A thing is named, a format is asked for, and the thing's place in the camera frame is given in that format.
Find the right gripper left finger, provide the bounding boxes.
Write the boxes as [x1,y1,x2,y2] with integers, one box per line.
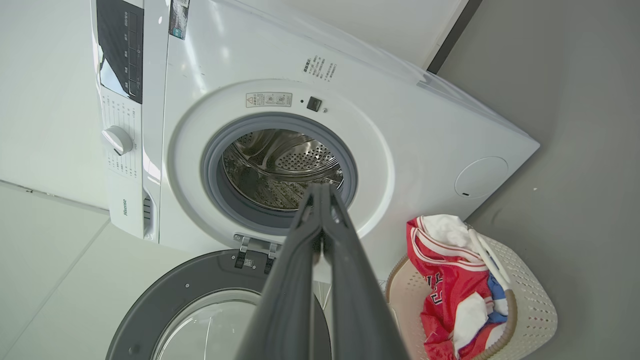
[235,183,324,360]

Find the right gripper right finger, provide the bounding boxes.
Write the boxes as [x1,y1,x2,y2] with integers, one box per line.
[322,183,409,360]

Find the black round washer door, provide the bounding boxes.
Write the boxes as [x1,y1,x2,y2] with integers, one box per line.
[105,249,332,360]

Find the metal door hinge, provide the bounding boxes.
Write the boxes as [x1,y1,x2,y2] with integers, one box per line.
[233,233,281,275]

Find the white front-load washing machine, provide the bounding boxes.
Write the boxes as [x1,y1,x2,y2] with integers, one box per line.
[90,0,541,301]

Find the red basketball jersey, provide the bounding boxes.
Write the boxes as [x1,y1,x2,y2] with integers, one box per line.
[406,216,506,360]

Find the blue white striped garment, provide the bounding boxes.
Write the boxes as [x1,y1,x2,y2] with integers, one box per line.
[486,272,509,324]

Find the steel washer drum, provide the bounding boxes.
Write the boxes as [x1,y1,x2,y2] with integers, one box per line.
[222,129,345,212]

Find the cream plastic laundry basket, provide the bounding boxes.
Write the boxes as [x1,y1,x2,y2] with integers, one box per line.
[385,222,558,360]

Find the round white filter cover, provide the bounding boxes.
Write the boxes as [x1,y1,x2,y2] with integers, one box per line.
[454,156,509,199]

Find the rectangular warning sticker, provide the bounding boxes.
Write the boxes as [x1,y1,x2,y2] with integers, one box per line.
[245,92,293,108]

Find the white program dial knob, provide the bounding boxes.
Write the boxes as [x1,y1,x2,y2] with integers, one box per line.
[101,125,134,156]

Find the black control display panel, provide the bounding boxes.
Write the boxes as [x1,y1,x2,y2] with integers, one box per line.
[96,0,145,105]

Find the dark promotional sticker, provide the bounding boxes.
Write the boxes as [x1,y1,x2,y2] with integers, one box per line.
[168,0,191,41]

